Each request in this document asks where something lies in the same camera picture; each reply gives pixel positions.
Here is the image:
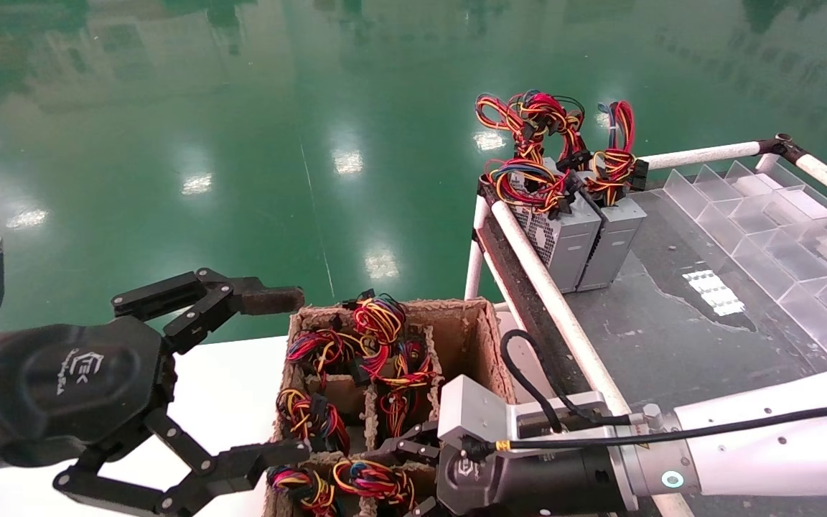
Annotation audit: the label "grey power supply coloured wires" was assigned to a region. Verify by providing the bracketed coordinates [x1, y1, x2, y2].
[342, 289, 408, 345]
[275, 388, 351, 455]
[286, 327, 364, 388]
[266, 465, 346, 517]
[332, 458, 418, 512]
[577, 99, 650, 292]
[378, 337, 437, 439]

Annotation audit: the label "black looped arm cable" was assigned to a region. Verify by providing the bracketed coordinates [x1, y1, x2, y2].
[500, 328, 634, 427]

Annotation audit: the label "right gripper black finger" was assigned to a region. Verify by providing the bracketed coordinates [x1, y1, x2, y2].
[403, 495, 444, 517]
[367, 420, 444, 467]

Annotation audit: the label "grey power supply honeycomb grille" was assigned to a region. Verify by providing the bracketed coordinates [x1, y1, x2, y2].
[475, 90, 602, 294]

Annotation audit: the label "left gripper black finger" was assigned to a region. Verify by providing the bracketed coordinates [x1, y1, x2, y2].
[53, 408, 312, 517]
[111, 268, 306, 354]

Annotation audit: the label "white pipe cart frame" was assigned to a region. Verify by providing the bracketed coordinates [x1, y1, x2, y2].
[464, 133, 827, 517]

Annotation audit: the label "clear acrylic divider tray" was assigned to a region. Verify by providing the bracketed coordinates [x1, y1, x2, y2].
[557, 159, 827, 403]

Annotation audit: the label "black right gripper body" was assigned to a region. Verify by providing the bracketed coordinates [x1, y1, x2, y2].
[436, 439, 635, 517]

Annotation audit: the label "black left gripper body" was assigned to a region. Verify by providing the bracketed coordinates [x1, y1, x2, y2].
[0, 316, 177, 467]

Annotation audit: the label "black camera cable yellow tag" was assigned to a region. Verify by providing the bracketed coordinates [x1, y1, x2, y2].
[460, 404, 827, 462]

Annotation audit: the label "brown partitioned cardboard box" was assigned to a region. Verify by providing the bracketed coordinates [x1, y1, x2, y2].
[263, 298, 523, 517]

